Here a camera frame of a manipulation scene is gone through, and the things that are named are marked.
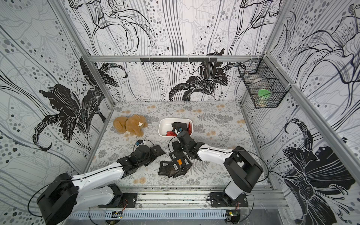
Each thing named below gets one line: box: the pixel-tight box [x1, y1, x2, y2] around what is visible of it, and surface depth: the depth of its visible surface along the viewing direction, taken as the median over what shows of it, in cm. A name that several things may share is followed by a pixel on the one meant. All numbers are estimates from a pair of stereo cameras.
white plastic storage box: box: [158, 117, 190, 137], surface depth 104 cm
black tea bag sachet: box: [171, 121, 188, 131], surface depth 103 cm
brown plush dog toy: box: [113, 114, 149, 137], surface depth 95 cm
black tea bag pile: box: [157, 151, 194, 179], surface depth 85 cm
